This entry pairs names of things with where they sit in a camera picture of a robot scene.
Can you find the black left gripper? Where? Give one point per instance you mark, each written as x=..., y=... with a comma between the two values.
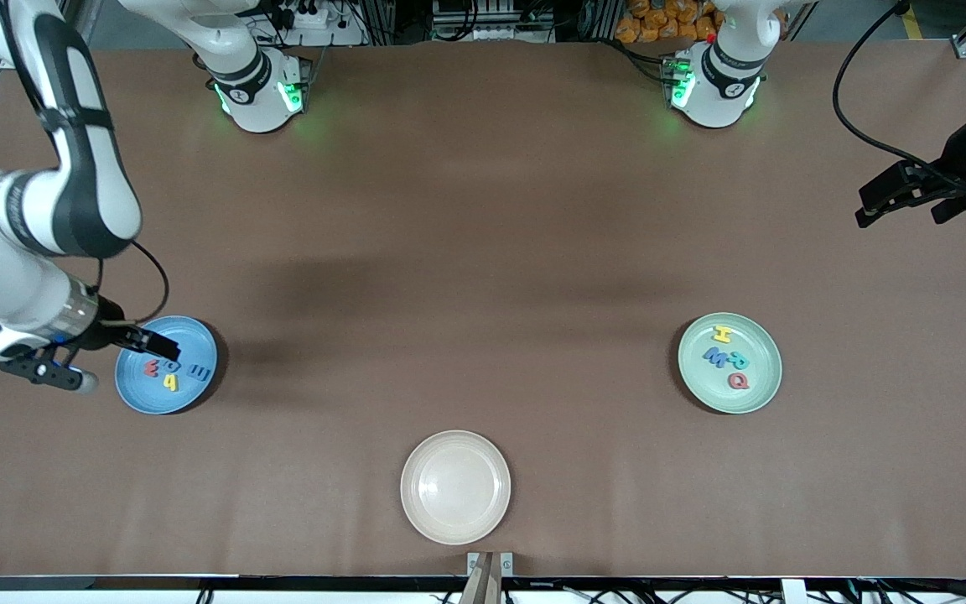
x=958, y=158

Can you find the red foam letter Q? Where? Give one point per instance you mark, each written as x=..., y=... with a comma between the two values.
x=733, y=382

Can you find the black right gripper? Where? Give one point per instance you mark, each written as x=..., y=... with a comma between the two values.
x=109, y=334

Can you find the red foam letter w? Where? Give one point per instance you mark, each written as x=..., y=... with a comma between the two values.
x=151, y=367

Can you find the orange packets pile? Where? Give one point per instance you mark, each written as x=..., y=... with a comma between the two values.
x=659, y=21

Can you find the blue plate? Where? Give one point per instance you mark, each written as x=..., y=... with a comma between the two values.
x=189, y=394

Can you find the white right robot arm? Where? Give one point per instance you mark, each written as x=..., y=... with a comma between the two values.
x=72, y=193

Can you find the yellow foam letter H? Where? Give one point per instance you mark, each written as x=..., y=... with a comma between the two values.
x=724, y=335

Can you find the beige plate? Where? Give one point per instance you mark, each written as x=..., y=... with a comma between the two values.
x=455, y=487

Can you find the light green plate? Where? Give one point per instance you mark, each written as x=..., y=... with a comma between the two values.
x=751, y=398

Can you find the yellow foam letter y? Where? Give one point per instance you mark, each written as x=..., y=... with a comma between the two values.
x=170, y=383

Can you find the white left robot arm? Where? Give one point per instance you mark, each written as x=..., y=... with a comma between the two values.
x=722, y=84

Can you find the white power strip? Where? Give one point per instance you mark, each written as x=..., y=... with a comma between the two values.
x=340, y=38

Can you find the metal table edge bracket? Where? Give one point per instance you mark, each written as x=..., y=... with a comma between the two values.
x=507, y=564

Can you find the blue foam letter W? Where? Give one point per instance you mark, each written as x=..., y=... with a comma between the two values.
x=714, y=358

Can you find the tan wooden post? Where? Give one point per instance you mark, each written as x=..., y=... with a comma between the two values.
x=483, y=583

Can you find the blue foam letter E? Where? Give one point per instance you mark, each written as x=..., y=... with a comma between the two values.
x=199, y=372

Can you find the grey equipment rack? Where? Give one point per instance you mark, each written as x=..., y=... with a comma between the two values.
x=491, y=21

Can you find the teal foam letter R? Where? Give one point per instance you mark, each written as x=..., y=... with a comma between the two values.
x=739, y=361

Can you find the table front edge rail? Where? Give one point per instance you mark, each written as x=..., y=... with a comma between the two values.
x=114, y=580

